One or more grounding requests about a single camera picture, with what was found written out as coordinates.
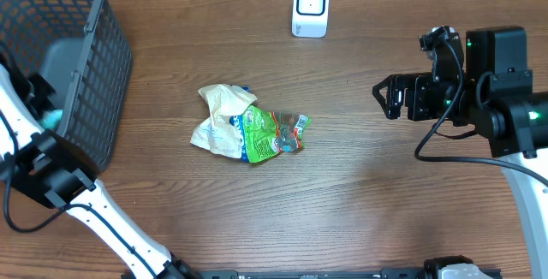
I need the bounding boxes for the white barcode scanner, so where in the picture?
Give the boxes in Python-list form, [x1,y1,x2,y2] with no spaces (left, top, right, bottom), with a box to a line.
[291,0,330,39]

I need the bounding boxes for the beige tissue pack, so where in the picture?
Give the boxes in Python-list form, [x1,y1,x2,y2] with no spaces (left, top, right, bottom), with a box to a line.
[190,84,257,158]

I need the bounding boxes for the green red snack bag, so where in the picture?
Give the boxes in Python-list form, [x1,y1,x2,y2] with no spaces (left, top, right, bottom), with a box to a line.
[244,105,310,163]

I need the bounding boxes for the blue Oreo cookie pack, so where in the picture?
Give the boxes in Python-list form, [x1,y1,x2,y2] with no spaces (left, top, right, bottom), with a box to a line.
[228,85,257,163]

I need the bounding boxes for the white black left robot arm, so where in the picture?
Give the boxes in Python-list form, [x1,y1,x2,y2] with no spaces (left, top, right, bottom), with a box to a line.
[1,53,199,278]

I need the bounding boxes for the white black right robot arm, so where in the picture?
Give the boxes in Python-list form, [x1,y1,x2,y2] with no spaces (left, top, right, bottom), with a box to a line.
[372,26,547,278]

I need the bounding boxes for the dark grey plastic basket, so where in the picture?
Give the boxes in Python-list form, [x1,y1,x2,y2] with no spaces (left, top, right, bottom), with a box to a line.
[1,0,133,170]

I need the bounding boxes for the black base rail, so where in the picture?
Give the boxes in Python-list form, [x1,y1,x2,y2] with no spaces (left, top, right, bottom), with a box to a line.
[122,255,504,279]

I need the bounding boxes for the mint wet wipes pack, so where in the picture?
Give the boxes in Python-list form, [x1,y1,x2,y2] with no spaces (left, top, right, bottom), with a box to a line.
[39,110,63,130]

